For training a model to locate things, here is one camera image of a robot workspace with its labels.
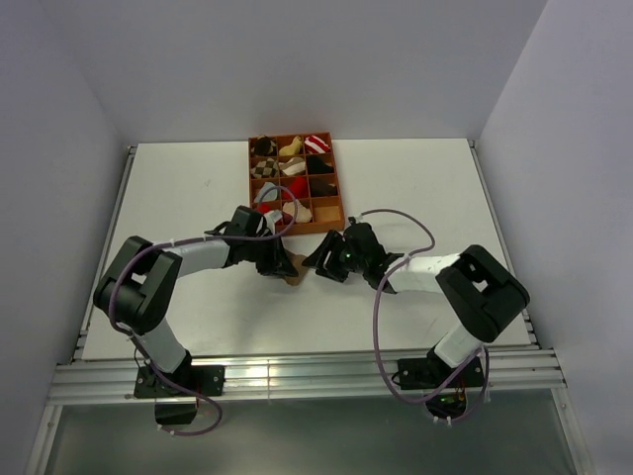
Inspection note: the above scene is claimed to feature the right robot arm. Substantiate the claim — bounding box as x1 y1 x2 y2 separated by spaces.
303 223 530 386

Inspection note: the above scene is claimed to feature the red white striped rolled sock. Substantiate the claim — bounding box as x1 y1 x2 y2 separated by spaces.
304 135 330 154

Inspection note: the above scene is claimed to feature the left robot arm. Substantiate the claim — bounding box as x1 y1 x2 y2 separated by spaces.
93 206 300 395

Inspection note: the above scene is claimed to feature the light blue rolled sock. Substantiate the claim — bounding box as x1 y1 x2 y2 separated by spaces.
253 181 279 204

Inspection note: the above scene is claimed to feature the yellow rolled sock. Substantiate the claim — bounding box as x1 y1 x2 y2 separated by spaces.
279 136 303 156

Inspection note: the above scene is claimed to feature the black box under rail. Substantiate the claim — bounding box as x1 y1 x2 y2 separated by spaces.
154 403 198 427

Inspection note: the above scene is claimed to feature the beige brown striped rolled sock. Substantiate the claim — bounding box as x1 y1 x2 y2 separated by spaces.
279 156 307 176

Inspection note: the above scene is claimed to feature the red sock with white pattern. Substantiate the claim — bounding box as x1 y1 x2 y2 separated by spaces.
253 201 282 216

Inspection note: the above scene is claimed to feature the orange wooden compartment tray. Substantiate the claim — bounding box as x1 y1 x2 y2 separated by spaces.
248 132 345 235

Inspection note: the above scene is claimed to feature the aluminium front rail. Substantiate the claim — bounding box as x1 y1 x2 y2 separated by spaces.
45 348 567 406

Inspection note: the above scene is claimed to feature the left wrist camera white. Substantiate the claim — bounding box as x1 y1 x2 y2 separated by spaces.
263 210 284 229

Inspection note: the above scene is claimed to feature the beige maroon striped sock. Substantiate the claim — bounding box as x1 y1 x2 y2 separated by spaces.
282 201 313 224

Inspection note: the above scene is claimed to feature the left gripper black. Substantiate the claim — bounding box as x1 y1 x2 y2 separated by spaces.
243 231 296 278

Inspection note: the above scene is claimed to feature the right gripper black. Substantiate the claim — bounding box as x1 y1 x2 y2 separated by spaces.
302 229 368 283

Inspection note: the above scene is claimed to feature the dark brown black rolled sock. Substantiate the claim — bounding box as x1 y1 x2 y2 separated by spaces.
309 176 338 198

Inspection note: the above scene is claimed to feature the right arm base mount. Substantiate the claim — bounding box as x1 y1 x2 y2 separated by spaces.
392 357 485 391

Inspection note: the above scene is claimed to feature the checkered rolled sock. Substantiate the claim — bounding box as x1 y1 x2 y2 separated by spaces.
250 157 279 179

